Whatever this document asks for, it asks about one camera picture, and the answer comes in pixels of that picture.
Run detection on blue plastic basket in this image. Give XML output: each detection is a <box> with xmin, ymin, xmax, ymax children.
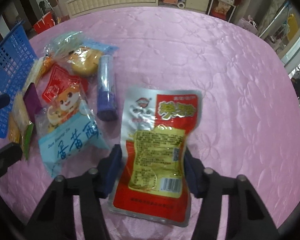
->
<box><xmin>0</xmin><ymin>22</ymin><xmax>37</xmax><ymax>138</ymax></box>

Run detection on red silver snack packet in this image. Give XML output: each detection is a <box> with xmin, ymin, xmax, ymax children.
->
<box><xmin>108</xmin><ymin>87</ymin><xmax>202</xmax><ymax>227</ymax></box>

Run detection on cracker pack green ends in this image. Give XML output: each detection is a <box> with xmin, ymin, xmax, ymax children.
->
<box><xmin>8</xmin><ymin>91</ymin><xmax>34</xmax><ymax>161</ymax></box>

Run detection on purple snack bar packet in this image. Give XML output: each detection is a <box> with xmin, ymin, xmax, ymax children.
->
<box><xmin>23</xmin><ymin>83</ymin><xmax>43</xmax><ymax>119</ymax></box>

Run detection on white cracker pack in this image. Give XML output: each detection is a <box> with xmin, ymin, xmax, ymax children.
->
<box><xmin>23</xmin><ymin>57</ymin><xmax>45</xmax><ymax>92</ymax></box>

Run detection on orange small snack packet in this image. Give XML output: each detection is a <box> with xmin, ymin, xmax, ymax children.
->
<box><xmin>40</xmin><ymin>55</ymin><xmax>55</xmax><ymax>77</ymax></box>

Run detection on red small snack packet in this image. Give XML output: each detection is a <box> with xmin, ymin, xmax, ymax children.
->
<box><xmin>42</xmin><ymin>63</ymin><xmax>89</xmax><ymax>103</ymax></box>

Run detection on blue egg yolk pastry pack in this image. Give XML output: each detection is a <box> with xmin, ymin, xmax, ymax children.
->
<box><xmin>34</xmin><ymin>85</ymin><xmax>109</xmax><ymax>178</ymax></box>

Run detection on light blue clear snack bag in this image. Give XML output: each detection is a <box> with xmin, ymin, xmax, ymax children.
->
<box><xmin>44</xmin><ymin>31</ymin><xmax>84</xmax><ymax>60</ymax></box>

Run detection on pink quilted table cover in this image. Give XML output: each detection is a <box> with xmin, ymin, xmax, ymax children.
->
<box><xmin>0</xmin><ymin>7</ymin><xmax>300</xmax><ymax>239</ymax></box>

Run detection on red paper bag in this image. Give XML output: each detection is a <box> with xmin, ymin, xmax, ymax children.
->
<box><xmin>33</xmin><ymin>12</ymin><xmax>56</xmax><ymax>34</ymax></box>

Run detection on yellow cake in clear pack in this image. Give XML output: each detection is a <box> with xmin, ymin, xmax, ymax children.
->
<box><xmin>67</xmin><ymin>46</ymin><xmax>104</xmax><ymax>77</ymax></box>

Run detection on purple blue tube snack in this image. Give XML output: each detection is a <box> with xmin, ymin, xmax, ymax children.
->
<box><xmin>97</xmin><ymin>55</ymin><xmax>118</xmax><ymax>122</ymax></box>

